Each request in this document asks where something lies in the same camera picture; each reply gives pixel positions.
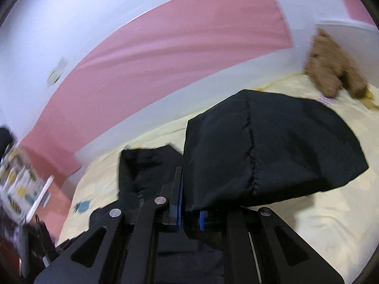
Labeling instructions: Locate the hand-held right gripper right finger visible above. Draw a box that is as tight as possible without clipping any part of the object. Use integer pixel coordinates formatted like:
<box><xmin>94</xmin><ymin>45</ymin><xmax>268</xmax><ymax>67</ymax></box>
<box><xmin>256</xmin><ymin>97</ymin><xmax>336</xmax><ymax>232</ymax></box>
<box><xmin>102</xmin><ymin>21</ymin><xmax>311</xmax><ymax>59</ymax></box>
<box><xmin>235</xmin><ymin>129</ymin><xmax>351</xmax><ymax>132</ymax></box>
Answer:
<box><xmin>198</xmin><ymin>207</ymin><xmax>346</xmax><ymax>284</ymax></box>

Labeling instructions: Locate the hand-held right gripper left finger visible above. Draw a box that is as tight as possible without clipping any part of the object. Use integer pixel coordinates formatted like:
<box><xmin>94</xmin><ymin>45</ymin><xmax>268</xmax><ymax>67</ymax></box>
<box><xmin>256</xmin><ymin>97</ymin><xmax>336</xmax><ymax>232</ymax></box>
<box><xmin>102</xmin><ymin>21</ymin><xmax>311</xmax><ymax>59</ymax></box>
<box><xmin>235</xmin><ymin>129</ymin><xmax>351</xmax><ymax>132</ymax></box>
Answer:
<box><xmin>34</xmin><ymin>166</ymin><xmax>185</xmax><ymax>284</ymax></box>

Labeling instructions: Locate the black garment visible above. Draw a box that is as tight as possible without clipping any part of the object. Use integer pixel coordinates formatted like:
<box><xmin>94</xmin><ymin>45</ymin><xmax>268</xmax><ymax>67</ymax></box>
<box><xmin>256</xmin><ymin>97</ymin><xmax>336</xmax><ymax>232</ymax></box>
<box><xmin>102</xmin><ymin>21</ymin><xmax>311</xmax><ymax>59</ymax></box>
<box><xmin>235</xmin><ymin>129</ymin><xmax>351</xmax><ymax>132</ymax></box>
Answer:
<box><xmin>89</xmin><ymin>89</ymin><xmax>369</xmax><ymax>284</ymax></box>

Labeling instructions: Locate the patterned storage box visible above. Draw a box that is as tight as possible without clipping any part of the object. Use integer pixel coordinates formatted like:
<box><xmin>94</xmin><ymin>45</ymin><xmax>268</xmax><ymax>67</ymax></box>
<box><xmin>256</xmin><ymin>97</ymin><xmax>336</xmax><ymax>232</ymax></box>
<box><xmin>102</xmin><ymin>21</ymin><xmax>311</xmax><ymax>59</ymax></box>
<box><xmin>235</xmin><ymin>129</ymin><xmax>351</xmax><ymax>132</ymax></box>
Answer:
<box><xmin>0</xmin><ymin>146</ymin><xmax>55</xmax><ymax>223</ymax></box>

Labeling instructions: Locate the yellow pineapple print bed sheet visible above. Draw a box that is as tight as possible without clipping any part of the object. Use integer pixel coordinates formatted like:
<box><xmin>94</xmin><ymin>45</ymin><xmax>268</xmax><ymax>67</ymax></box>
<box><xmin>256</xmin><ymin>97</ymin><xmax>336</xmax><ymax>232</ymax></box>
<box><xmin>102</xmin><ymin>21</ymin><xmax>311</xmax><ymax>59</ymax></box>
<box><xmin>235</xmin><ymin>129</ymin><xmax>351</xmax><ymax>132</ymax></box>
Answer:
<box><xmin>58</xmin><ymin>72</ymin><xmax>379</xmax><ymax>284</ymax></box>

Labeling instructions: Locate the brown teddy bear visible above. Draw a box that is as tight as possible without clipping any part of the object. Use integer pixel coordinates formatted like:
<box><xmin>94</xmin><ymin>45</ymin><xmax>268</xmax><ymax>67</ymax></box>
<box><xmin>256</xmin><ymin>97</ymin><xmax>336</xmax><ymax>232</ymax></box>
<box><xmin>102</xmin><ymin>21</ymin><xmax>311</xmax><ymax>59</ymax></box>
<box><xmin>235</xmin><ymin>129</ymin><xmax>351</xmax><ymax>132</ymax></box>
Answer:
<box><xmin>303</xmin><ymin>28</ymin><xmax>379</xmax><ymax>110</ymax></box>

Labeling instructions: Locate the white wall socket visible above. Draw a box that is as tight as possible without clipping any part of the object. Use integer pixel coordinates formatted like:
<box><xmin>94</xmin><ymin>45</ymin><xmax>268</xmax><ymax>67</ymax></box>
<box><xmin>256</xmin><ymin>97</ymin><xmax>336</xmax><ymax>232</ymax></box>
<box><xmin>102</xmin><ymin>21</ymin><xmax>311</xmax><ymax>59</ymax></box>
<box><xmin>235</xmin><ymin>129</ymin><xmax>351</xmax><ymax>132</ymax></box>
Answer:
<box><xmin>47</xmin><ymin>58</ymin><xmax>68</xmax><ymax>87</ymax></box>

